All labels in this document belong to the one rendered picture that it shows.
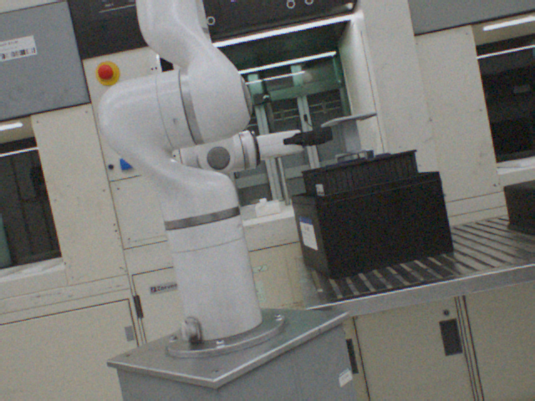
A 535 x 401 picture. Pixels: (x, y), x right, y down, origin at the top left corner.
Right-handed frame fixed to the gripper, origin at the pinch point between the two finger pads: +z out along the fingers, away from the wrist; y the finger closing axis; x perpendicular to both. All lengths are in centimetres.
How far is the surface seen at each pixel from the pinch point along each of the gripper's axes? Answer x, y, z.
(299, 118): 16, -115, 22
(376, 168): -9.4, 10.4, 7.8
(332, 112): 15, -113, 36
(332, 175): -8.9, 10.4, -1.9
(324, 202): -14.1, 13.5, -5.4
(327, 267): -27.4, 11.9, -7.1
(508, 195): -21.4, 5.2, 38.8
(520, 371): -73, -21, 48
